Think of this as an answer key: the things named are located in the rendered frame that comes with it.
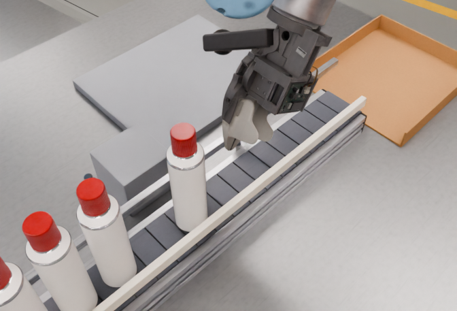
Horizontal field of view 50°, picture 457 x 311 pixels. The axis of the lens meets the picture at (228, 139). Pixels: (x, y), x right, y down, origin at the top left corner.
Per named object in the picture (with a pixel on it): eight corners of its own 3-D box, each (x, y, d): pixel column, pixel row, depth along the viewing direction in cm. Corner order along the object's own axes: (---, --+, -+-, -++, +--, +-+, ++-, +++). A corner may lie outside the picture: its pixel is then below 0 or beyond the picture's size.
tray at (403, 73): (400, 147, 94) (407, 133, 91) (298, 83, 106) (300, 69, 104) (476, 77, 108) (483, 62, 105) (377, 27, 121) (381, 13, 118)
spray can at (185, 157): (190, 239, 75) (180, 152, 59) (168, 219, 77) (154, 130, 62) (215, 220, 77) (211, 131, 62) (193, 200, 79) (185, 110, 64)
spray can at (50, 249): (73, 329, 65) (26, 253, 50) (53, 302, 68) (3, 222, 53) (106, 303, 68) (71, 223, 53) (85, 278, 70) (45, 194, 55)
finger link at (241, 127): (238, 170, 67) (264, 112, 63) (209, 147, 70) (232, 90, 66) (251, 167, 69) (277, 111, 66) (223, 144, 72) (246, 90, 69)
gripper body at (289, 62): (271, 120, 62) (311, 32, 57) (224, 88, 66) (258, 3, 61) (301, 116, 68) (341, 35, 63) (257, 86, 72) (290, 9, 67)
